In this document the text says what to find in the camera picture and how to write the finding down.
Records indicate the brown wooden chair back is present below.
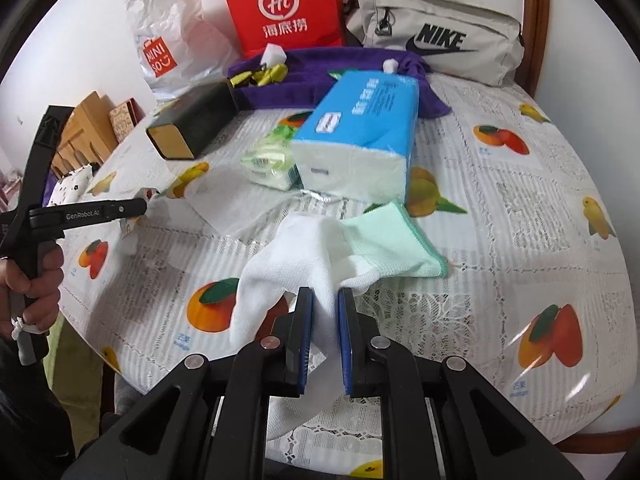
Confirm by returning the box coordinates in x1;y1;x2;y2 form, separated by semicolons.
515;0;551;98

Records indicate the green wet wipes pack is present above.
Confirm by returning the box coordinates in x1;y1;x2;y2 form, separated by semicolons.
240;125;301;191

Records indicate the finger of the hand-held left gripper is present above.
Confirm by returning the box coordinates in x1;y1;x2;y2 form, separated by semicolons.
102;197;150;222

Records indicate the purple towel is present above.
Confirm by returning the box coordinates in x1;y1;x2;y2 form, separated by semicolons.
226;46;453;121

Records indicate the mint green cloth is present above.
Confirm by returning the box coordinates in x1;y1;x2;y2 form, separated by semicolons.
342;200;449;278

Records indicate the black box with gold end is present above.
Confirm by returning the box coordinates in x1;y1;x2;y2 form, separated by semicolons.
146;80;240;162

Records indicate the red shopping bag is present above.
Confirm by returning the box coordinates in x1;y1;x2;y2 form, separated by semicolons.
218;0;346;59

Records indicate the fruit printed tablecloth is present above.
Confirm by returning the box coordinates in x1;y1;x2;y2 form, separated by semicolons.
57;72;633;467

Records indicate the blue tissue pack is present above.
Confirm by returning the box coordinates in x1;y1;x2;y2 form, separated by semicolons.
290;70;418;203

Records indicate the patterned brown box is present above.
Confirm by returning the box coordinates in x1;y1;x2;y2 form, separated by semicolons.
109;99;146;141

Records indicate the small white box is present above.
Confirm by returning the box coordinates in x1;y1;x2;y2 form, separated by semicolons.
261;44;290;67

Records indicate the person's dark clothing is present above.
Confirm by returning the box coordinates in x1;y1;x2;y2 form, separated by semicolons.
0;340;116;480

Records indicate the light wooden furniture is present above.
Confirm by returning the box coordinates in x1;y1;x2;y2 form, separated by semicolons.
52;91;118;176

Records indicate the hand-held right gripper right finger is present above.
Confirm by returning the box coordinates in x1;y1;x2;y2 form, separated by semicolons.
337;286;587;480

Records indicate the grey sports bag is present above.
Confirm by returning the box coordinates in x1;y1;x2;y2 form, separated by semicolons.
344;0;526;87

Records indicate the person's left hand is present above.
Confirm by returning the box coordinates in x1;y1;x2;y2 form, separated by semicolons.
0;245;65;342

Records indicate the white plastic shopping bag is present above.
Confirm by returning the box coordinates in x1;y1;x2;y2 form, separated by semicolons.
125;0;241;103

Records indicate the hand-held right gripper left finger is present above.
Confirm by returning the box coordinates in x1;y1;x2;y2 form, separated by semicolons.
62;286;316;480

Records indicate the white spotted cloth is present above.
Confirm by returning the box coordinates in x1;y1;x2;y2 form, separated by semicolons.
47;164;96;206

